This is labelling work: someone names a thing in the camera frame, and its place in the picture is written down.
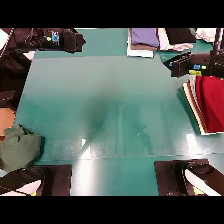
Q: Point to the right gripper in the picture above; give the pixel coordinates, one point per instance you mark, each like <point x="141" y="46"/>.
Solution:
<point x="181" y="64"/>

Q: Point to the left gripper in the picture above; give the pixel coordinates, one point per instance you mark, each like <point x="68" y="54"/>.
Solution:
<point x="73" y="41"/>

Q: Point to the green shirt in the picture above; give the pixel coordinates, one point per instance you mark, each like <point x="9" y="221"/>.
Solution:
<point x="18" y="150"/>

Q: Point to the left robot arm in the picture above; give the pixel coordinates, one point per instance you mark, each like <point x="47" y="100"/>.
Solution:
<point x="23" y="39"/>

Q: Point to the black garment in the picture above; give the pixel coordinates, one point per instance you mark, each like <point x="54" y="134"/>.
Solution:
<point x="180" y="35"/>

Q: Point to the white garment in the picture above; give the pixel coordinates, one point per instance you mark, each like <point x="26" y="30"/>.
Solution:
<point x="206" y="33"/>
<point x="140" y="52"/>

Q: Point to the beige garment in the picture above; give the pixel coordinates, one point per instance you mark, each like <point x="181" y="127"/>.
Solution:
<point x="194" y="106"/>

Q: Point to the purple garment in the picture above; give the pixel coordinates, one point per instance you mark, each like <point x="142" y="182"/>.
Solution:
<point x="145" y="36"/>

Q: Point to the red garment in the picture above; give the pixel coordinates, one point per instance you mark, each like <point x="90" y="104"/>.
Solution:
<point x="212" y="103"/>

